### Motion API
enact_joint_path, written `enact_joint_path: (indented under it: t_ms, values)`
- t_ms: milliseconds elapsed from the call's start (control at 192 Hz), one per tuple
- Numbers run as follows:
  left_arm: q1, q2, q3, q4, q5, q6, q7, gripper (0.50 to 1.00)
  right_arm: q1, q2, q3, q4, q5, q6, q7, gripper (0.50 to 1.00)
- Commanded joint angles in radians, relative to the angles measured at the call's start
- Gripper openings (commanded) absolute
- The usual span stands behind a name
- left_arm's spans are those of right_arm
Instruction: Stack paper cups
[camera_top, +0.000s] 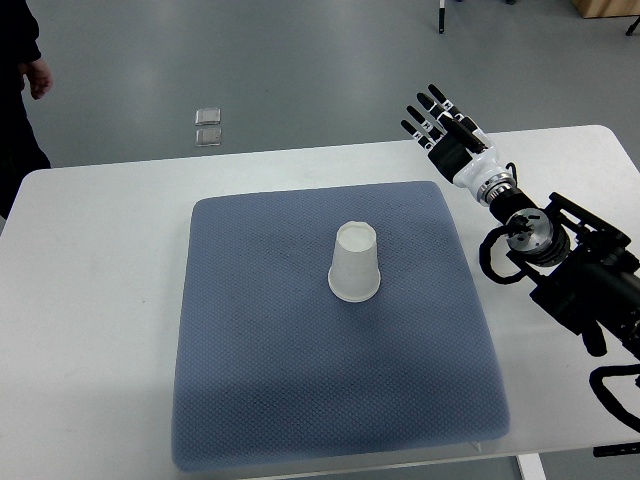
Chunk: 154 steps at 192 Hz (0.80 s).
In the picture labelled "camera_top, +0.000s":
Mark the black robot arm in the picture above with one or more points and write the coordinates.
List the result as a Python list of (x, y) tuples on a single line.
[(585, 278)]

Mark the white table leg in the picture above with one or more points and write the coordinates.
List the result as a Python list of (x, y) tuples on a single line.
[(530, 467)]

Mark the black table control panel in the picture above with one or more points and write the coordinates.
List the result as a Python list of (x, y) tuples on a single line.
[(616, 450)]

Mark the blue textured cushion mat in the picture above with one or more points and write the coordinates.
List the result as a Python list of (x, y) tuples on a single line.
[(272, 367)]

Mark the black stand leg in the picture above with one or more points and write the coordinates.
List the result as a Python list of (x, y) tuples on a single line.
[(441, 16)]

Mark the upper metal floor plate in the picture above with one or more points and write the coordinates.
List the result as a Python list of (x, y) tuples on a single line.
[(208, 116)]

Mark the wooden box corner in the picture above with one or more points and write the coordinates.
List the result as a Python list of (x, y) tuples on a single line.
[(590, 9)]

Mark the white paper cup on mat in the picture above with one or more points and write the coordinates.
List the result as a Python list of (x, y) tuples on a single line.
[(354, 274)]

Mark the bystander dark clothing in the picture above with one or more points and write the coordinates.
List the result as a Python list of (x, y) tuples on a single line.
[(20, 152)]

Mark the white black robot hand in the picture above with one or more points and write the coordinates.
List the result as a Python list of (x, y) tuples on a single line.
[(454, 154)]

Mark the bystander hand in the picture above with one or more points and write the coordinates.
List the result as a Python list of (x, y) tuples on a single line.
[(39, 77)]

